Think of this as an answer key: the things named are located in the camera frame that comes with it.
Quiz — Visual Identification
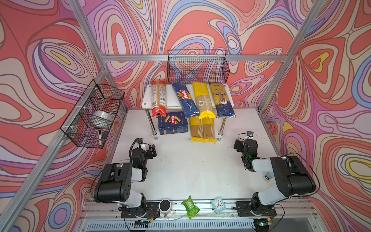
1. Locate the dark blue yellow spaghetti bag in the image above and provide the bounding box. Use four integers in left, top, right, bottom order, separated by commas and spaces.
210, 83, 236, 118

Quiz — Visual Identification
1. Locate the blue Barilla rigatoni box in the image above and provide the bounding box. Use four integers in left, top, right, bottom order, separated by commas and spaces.
158, 112, 188, 135

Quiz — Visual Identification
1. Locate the long yellow Pastatime bag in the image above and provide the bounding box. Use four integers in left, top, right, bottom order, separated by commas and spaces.
203, 118, 216, 144

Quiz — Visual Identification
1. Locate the short yellow Pastatime bag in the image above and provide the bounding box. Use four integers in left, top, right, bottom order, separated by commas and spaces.
189, 117, 204, 142

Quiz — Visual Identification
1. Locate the yellow barcode spaghetti bag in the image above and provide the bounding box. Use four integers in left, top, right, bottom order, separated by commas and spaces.
192, 82, 216, 119

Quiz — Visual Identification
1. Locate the red spaghetti bag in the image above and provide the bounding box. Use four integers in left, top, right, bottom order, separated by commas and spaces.
151, 80, 167, 117

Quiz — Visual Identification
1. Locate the blue Barilla spaghetti box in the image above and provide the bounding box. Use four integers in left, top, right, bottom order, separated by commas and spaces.
172, 81, 200, 119

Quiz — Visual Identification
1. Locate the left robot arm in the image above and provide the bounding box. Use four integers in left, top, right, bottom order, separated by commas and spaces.
94, 138, 157, 211

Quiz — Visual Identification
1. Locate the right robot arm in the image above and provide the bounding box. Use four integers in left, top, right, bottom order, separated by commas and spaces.
233, 131, 320, 217

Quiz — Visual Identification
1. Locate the white two-tier shelf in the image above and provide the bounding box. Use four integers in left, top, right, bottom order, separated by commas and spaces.
142, 85, 227, 141

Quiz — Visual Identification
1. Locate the grey small box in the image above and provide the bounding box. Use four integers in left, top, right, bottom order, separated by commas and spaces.
263, 173, 272, 182

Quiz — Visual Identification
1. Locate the black marker pen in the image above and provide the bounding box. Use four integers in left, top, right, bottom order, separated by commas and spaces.
99, 130, 102, 147

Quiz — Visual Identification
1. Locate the silver tape roll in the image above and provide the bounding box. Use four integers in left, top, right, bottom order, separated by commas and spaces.
90, 110, 114, 129

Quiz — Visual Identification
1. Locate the teal alarm clock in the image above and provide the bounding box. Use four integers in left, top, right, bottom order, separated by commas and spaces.
211, 197, 227, 214

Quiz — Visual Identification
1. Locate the green snack pouch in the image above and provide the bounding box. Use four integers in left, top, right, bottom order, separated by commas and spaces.
182, 195, 200, 219

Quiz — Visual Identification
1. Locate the black wire basket left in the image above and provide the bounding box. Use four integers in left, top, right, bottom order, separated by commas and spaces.
60, 80, 125, 149

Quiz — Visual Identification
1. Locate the black wire basket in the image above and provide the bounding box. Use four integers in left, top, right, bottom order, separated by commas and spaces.
167, 48, 230, 85
60, 80, 125, 149

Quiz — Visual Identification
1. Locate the black wire basket back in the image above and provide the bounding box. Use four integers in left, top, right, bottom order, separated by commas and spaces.
167, 48, 230, 85

